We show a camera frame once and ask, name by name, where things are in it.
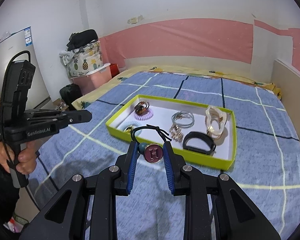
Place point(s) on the beige bed headboard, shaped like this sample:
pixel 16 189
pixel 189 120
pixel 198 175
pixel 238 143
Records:
pixel 287 78

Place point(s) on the black backpack on floor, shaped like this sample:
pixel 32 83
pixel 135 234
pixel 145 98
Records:
pixel 70 93

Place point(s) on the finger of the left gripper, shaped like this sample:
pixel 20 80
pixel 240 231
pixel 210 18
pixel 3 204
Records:
pixel 76 117

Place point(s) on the person's left hand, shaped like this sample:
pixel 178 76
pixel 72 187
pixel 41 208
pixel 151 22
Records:
pixel 27 158

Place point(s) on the black bag on top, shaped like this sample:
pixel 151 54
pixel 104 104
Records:
pixel 81 39

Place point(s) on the cardboard box with items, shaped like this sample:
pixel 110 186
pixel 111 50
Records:
pixel 60 105

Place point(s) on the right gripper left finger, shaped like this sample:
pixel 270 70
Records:
pixel 128 169

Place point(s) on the silver refrigerator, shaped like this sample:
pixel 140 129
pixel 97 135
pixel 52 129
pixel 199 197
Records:
pixel 38 96

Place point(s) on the black hair tie pink charm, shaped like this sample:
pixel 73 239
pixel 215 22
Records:
pixel 152 153

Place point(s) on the green white tray box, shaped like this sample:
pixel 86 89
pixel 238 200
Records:
pixel 177 118

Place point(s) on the pineapple print fabric bag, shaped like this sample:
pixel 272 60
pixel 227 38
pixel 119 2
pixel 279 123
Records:
pixel 82 61

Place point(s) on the black wristband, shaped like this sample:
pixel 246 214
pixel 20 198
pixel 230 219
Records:
pixel 199 142

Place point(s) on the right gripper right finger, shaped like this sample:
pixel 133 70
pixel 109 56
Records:
pixel 173 164

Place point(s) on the red small box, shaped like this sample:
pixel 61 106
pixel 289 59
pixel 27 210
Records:
pixel 114 69

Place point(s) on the black camera box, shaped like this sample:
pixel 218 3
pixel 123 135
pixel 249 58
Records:
pixel 16 89

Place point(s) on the pink plastic storage box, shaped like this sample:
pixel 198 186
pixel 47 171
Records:
pixel 94 79

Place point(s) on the clear bag with gold jewelry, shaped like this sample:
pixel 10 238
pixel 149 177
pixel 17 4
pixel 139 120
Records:
pixel 215 121

